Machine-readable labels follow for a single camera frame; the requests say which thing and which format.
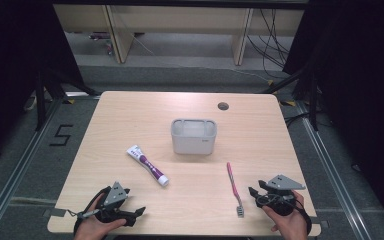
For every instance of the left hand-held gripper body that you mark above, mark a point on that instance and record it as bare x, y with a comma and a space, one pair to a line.
114, 195

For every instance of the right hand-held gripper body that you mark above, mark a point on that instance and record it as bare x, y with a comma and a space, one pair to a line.
283, 184

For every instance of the pink toothbrush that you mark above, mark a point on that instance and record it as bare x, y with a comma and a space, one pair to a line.
233, 186

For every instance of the white and purple toothpaste tube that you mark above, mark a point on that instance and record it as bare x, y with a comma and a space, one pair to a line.
146, 164

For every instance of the grey plastic holder box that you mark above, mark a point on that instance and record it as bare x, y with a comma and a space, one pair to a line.
193, 143

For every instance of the person's right hand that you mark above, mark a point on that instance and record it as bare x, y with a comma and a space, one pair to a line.
290, 225

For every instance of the person's left hand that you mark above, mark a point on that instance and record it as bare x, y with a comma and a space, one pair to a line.
91, 230

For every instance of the grey tape strip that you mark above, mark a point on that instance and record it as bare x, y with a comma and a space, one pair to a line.
56, 212
318, 222

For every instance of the black metal stand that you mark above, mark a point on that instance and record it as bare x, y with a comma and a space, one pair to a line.
313, 100
40, 100

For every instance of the black curtain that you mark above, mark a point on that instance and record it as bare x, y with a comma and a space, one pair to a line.
10, 66
363, 83

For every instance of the small clutter under desk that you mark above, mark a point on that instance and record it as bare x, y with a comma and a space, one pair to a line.
105, 41

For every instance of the beige wooden desk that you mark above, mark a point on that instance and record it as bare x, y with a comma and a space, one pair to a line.
180, 20

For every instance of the metal floor rail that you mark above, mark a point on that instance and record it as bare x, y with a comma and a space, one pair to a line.
333, 176
13, 180

